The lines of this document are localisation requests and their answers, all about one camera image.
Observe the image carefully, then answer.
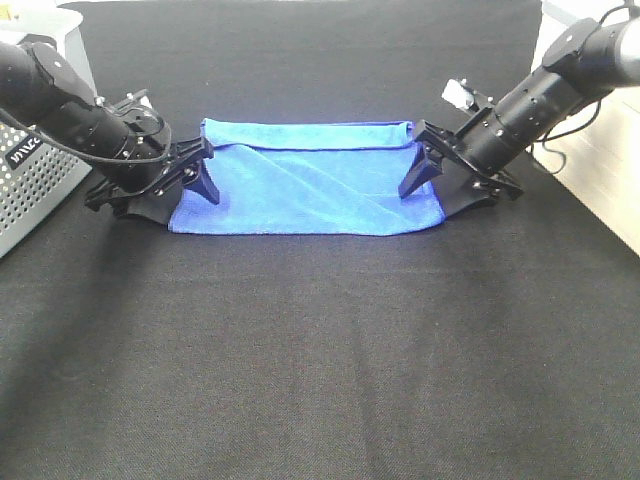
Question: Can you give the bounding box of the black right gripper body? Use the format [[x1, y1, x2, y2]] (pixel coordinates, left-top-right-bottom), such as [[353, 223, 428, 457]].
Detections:
[[413, 108, 523, 200]]

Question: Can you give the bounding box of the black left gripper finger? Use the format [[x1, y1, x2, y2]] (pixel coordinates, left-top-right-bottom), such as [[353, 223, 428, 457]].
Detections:
[[113, 188, 183, 224], [187, 162, 220, 204]]

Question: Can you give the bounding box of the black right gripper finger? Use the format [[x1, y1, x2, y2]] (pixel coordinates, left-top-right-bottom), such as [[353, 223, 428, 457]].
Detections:
[[432, 162, 498, 219], [398, 147, 443, 199]]

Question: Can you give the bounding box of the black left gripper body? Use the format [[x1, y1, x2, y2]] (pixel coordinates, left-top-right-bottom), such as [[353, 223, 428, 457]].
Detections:
[[85, 116, 214, 210]]

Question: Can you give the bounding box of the blue microfiber towel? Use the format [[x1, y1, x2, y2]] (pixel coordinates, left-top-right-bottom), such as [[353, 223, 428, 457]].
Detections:
[[169, 119, 445, 236]]

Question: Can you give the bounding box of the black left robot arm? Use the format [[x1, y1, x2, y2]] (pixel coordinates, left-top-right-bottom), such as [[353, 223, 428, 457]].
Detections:
[[1, 42, 220, 225]]

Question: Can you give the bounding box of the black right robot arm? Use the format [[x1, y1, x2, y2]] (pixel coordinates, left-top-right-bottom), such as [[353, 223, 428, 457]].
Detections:
[[398, 18, 639, 216]]

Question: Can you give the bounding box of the grey perforated laundry basket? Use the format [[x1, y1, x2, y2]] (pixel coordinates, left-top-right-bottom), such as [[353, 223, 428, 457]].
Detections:
[[0, 7, 99, 259]]

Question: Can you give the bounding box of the white plastic storage crate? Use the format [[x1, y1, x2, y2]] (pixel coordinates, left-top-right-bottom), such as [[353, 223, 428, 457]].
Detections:
[[529, 0, 640, 256]]

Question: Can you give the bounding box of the black table cloth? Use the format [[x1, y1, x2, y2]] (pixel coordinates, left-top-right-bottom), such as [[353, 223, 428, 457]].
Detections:
[[1, 1, 639, 479]]

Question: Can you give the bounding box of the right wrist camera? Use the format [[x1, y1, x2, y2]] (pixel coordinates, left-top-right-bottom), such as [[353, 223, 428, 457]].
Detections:
[[441, 78, 495, 115]]

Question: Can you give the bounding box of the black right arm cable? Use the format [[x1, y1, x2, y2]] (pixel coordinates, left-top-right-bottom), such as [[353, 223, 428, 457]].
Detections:
[[537, 0, 640, 176]]

